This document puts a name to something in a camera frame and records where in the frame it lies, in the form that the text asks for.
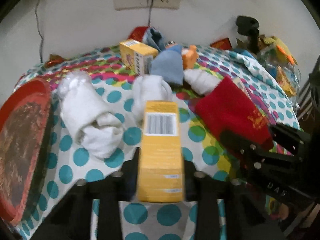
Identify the yellow box with barcode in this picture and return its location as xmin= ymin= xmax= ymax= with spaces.
xmin=137 ymin=101 xmax=184 ymax=203

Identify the orange dinosaur toy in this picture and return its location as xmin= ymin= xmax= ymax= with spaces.
xmin=182 ymin=45 xmax=199 ymax=70

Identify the light blue sock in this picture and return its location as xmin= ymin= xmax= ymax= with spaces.
xmin=149 ymin=44 xmax=184 ymax=86

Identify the red embroidered cloth pouch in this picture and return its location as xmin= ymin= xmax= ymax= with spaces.
xmin=195 ymin=77 xmax=273 ymax=153

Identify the large white rolled sock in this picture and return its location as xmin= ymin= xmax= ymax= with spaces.
xmin=57 ymin=70 xmax=124 ymax=159

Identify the polka dot bed sheet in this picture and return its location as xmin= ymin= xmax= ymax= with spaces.
xmin=17 ymin=46 xmax=299 ymax=239

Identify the clear bag of toys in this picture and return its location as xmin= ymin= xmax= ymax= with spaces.
xmin=257 ymin=35 xmax=300 ymax=98

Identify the red round tray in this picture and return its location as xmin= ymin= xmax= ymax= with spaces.
xmin=1 ymin=78 xmax=52 ymax=226

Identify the small white rolled sock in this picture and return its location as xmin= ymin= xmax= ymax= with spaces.
xmin=184 ymin=69 xmax=221 ymax=95

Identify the white rolled sock centre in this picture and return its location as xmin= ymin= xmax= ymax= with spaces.
xmin=132 ymin=75 xmax=172 ymax=123

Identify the red packet right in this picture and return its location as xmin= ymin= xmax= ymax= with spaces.
xmin=210 ymin=37 xmax=233 ymax=50

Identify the black clamp stand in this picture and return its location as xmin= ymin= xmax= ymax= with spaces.
xmin=236 ymin=16 xmax=259 ymax=54

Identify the red candy wrapper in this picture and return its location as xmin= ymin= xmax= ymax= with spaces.
xmin=45 ymin=54 xmax=66 ymax=68

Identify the blue sock far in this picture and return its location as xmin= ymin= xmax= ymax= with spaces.
xmin=142 ymin=27 xmax=166 ymax=52

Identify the red pouch by wall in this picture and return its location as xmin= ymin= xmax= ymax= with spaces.
xmin=128 ymin=26 xmax=149 ymax=42

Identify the black cable on wall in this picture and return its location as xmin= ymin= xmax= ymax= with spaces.
xmin=34 ymin=0 xmax=45 ymax=63

